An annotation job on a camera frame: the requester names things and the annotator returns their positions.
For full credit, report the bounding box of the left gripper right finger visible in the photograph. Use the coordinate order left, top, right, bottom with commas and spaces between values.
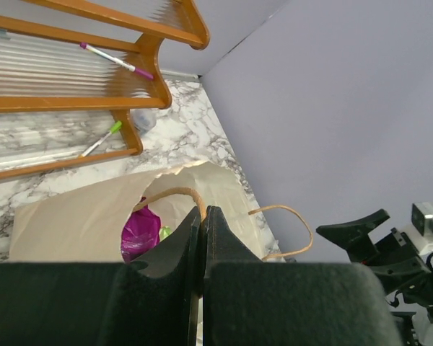
204, 207, 402, 345

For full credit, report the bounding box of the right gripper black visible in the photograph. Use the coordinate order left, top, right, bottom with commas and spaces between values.
316, 209, 433, 311

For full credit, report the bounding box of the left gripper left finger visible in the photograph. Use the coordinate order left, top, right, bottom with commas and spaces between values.
0, 209, 202, 345

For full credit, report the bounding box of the beige paper bag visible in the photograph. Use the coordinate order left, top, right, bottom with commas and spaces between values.
9, 161, 272, 262

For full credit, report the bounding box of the light green snack packet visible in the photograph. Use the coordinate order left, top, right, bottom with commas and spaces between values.
159, 226, 172, 242

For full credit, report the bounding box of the magenta candy bag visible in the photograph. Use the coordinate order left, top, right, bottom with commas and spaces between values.
121, 206, 162, 262

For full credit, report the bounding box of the green capped white marker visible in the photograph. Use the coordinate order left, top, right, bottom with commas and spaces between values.
79, 121, 123, 158

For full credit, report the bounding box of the small grey plastic cup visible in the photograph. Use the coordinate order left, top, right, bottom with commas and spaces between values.
130, 109, 157, 132

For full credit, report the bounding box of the pink capped white marker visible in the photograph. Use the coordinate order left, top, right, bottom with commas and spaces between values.
79, 43, 154, 80

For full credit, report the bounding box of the wooden three-tier shelf rack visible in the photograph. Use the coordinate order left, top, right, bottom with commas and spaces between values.
0, 1, 210, 180

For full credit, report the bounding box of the small grey clip on shelf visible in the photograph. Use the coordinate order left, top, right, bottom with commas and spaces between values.
0, 28, 11, 40

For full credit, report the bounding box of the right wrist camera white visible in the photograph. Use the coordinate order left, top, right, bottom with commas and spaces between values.
403, 202, 433, 268

